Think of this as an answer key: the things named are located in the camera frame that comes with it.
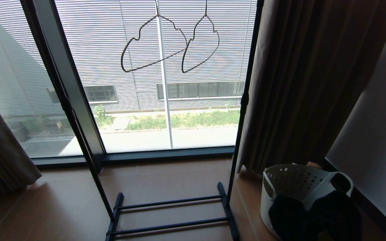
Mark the black garment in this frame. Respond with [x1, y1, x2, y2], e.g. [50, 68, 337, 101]
[268, 190, 364, 241]

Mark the brown curtain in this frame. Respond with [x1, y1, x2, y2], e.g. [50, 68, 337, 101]
[237, 0, 386, 174]
[0, 80, 43, 192]

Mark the white laundry basket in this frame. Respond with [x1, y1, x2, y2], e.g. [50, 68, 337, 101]
[260, 163, 354, 240]

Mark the pink clothes hanger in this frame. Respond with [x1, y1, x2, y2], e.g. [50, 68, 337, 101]
[181, 0, 220, 74]
[121, 0, 188, 73]

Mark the black clothes rack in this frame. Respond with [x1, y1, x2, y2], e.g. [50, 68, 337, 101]
[22, 0, 264, 241]

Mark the window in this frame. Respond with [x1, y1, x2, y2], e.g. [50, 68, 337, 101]
[0, 0, 264, 169]

